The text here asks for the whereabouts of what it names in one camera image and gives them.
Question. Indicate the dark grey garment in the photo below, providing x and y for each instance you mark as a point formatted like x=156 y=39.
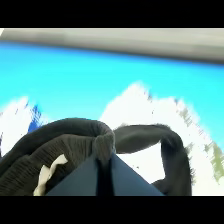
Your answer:
x=66 y=146

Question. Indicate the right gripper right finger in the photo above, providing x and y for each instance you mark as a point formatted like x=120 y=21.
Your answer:
x=130 y=181

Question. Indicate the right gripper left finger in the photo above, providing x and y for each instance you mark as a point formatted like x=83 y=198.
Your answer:
x=80 y=180

